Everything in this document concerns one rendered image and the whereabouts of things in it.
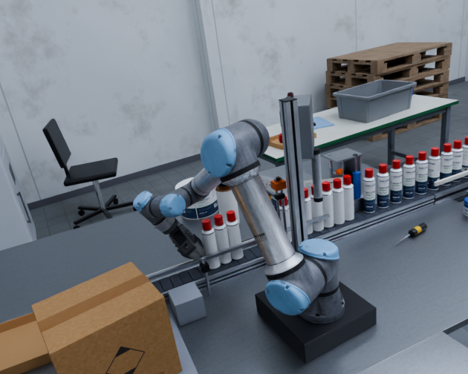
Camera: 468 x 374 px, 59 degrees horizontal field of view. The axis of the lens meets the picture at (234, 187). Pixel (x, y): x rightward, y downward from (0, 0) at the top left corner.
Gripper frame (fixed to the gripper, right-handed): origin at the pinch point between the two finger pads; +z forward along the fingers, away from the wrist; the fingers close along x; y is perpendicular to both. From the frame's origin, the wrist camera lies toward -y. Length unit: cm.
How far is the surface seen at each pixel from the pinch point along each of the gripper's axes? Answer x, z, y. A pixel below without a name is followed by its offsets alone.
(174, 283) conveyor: 13.9, -1.6, -1.1
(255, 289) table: -6.4, 15.8, -15.5
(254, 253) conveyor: -15.5, 15.3, -0.3
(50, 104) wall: 32, -38, 367
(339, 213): -53, 30, -2
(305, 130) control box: -56, -20, -17
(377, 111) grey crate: -167, 103, 131
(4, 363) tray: 69, -28, -5
